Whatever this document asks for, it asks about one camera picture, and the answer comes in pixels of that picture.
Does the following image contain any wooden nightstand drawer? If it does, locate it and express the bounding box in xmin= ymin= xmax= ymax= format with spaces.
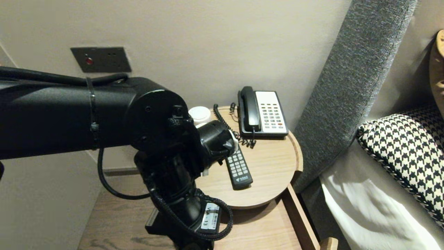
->
xmin=194 ymin=184 xmax=339 ymax=250

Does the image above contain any round wooden nightstand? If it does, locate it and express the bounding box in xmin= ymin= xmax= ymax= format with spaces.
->
xmin=170 ymin=106 xmax=303 ymax=210

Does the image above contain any small white round device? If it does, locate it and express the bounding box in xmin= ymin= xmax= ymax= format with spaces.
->
xmin=188 ymin=106 xmax=212 ymax=126

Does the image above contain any dark grey bed base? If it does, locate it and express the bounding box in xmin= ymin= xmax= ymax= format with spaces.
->
xmin=299 ymin=175 xmax=351 ymax=250

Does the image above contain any black telephone handset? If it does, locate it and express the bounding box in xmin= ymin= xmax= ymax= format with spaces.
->
xmin=240 ymin=86 xmax=261 ymax=132

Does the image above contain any black and white telephone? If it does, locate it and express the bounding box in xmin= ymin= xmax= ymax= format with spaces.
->
xmin=238 ymin=91 xmax=289 ymax=140

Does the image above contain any white bed sheet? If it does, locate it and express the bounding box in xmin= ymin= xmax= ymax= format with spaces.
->
xmin=319 ymin=139 xmax=444 ymax=250

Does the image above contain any grey fabric headboard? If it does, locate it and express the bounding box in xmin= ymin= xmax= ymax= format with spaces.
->
xmin=293 ymin=0 xmax=417 ymax=193

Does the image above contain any black white houndstooth pillow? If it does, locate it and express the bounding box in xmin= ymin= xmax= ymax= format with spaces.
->
xmin=357 ymin=106 xmax=444 ymax=230

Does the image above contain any light wooden rounded object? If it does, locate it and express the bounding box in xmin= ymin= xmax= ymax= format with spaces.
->
xmin=429 ymin=30 xmax=444 ymax=120

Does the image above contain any braided black wrist cable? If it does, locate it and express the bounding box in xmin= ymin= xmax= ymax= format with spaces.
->
xmin=149 ymin=181 xmax=233 ymax=242

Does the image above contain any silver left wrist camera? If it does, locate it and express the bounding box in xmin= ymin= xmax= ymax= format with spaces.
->
xmin=145 ymin=208 xmax=165 ymax=236

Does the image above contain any black coiled telephone cord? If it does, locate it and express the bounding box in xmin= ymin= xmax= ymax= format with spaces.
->
xmin=213 ymin=103 xmax=257 ymax=149

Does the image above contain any dark wall switch panel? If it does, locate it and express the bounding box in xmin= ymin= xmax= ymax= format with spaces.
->
xmin=71 ymin=47 xmax=132 ymax=74

